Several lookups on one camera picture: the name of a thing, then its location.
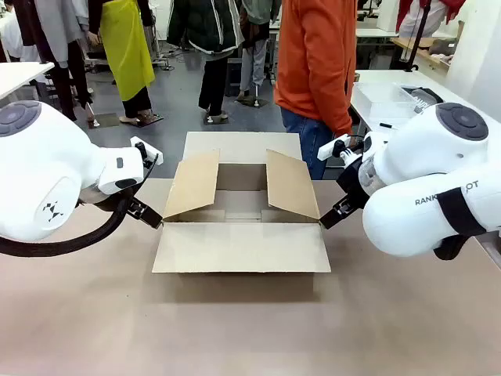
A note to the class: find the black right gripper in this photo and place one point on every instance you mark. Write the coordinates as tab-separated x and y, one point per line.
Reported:
351	188

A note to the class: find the brown cardboard box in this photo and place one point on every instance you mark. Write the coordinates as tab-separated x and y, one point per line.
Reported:
240	244

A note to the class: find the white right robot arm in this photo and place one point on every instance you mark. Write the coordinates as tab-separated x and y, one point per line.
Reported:
430	172

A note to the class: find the person's left forearm orange sleeve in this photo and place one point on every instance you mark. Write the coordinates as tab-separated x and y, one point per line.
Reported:
334	105

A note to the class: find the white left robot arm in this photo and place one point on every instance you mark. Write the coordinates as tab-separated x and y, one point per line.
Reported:
43	172

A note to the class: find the black pen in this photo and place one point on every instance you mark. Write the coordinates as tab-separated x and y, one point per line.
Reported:
388	125

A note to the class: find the clear plastic container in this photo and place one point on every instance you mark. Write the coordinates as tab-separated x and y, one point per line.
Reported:
381	100

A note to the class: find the black bag with print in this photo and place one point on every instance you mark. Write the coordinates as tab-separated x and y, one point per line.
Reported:
424	98

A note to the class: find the person in orange hoodie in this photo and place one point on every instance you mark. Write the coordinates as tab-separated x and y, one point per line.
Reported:
313	58

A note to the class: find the person in yellow apron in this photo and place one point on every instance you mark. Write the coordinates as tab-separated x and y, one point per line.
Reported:
125	51

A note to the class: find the person in gray trousers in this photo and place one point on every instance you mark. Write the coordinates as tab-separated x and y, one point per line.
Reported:
254	58

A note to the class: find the wooden background table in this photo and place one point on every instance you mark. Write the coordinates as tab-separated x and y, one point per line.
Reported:
430	53

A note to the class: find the white side table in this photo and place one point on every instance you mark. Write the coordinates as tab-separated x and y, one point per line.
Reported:
19	76

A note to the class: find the person in dark green jacket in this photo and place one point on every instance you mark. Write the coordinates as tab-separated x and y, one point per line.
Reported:
211	35

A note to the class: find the black stand pole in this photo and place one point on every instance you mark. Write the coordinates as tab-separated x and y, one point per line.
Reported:
418	35

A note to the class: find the hanging gray garment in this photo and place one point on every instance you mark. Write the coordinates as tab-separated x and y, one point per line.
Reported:
62	27

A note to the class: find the person in white red top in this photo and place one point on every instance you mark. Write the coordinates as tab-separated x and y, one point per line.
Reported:
422	15

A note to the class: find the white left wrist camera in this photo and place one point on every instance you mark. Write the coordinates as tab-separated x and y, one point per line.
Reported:
150	149

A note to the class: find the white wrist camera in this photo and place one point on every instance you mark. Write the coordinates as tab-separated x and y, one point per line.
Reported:
332	147
150	149

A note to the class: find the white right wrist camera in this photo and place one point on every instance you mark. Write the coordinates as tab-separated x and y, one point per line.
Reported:
332	147

